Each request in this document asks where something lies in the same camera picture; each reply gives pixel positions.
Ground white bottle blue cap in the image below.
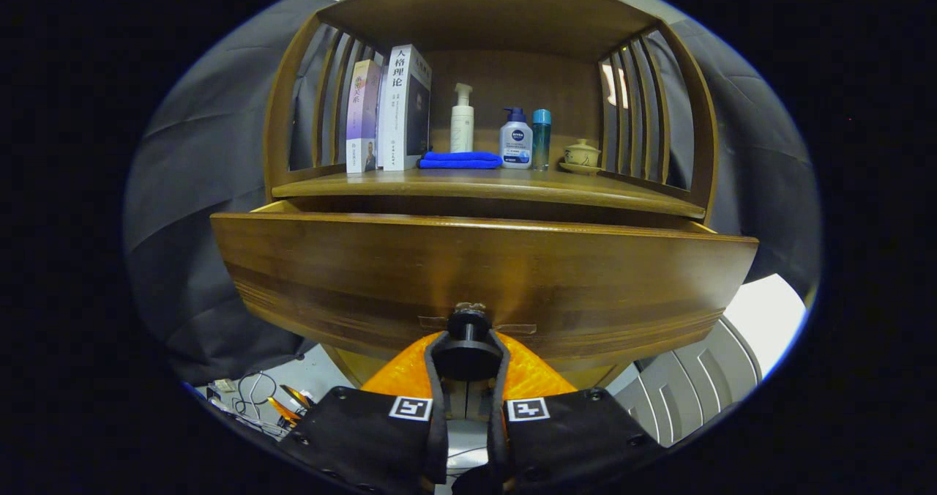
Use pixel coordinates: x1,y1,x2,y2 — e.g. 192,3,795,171
499,107,534,170

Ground black floor cables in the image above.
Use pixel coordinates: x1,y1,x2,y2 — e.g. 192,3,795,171
209,369,323,437

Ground white pump bottle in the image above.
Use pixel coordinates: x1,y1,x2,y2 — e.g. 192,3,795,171
450,83,475,153

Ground beige lidded tea cup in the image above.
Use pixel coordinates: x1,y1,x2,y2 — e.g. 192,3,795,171
564,138,602,168

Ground brown wooden drawer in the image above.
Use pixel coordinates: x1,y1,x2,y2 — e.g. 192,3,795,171
210,198,760,373

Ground blue folded cloth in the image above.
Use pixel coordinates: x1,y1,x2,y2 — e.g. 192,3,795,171
418,151,504,170

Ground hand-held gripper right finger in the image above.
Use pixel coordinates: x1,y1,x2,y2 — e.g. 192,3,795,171
489,332,667,495

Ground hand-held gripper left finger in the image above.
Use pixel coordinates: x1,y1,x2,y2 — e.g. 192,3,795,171
278,332,449,495

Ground teal clear bottle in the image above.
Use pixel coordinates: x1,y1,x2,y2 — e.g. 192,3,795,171
532,108,552,172

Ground brown wooden countertop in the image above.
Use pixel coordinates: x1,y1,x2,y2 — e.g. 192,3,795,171
271,167,707,220

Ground white book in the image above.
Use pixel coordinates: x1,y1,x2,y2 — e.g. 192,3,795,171
376,44,433,172

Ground white plastic box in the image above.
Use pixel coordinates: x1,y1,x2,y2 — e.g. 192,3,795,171
608,274,810,448

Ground wooden cabinet door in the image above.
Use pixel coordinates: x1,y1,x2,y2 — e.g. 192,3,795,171
324,345,411,390
564,363,634,392

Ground purple book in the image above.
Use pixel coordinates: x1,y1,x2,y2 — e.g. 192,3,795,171
346,59,383,174

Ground black round drawer knob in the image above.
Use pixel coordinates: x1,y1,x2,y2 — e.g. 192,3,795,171
432,302,504,381

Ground brown wooden cabinet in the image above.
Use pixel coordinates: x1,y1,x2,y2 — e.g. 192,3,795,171
209,0,760,393

